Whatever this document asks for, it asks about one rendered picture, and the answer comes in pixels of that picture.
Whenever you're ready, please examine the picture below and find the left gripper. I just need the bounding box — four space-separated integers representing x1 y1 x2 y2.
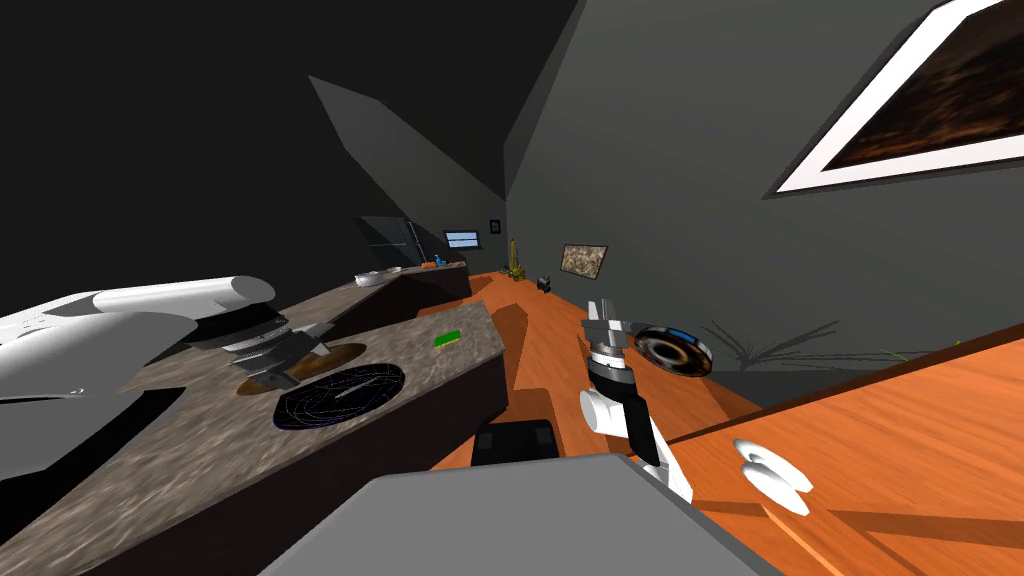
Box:
227 321 338 393

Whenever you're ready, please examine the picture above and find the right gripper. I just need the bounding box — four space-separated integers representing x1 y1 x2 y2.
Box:
581 299 643 363

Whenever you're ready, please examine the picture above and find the large white framed picture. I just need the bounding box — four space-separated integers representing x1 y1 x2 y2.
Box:
762 0 1024 200

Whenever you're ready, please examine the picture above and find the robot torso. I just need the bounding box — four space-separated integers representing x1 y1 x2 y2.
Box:
257 418 787 576

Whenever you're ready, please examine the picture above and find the white door handle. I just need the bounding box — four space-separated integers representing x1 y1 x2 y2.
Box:
733 437 816 518

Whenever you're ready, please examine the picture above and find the dark grey fridge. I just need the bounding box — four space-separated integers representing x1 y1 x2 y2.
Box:
356 215 427 270

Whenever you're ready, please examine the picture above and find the brown round plate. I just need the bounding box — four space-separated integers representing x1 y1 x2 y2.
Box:
236 343 369 398

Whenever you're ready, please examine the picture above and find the black round plate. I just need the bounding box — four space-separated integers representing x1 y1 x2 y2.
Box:
272 363 408 433

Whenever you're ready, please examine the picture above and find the small brown picture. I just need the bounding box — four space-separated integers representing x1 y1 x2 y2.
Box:
559 243 610 282

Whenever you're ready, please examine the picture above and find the dark round plate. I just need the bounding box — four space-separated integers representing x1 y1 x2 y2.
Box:
633 323 714 380

